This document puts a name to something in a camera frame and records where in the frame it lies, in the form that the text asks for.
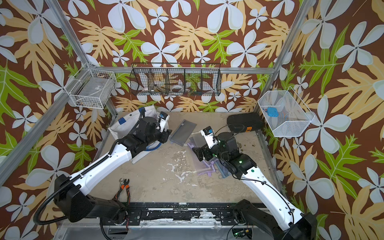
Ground white wire basket left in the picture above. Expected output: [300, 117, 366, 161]
[65, 64, 117, 109]

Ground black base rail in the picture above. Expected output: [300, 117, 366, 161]
[98, 202, 262, 226]

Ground purple mesh pouch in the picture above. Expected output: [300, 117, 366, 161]
[187, 132, 219, 177]

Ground blue small object in basket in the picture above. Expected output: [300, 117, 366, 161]
[267, 107, 279, 118]

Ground black wire basket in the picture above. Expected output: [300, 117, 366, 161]
[128, 63, 222, 96]

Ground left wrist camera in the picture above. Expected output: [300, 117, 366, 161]
[158, 112, 170, 132]

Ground white mesh basket right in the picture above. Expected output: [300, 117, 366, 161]
[258, 88, 315, 138]

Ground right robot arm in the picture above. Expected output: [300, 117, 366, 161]
[193, 127, 317, 240]

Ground black zippered case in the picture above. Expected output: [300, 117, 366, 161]
[227, 113, 265, 133]

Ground orange handled pliers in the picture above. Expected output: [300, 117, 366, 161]
[114, 179, 131, 202]

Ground white canvas tote bag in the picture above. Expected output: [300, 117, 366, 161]
[109, 106, 161, 164]

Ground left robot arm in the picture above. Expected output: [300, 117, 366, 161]
[33, 112, 172, 225]

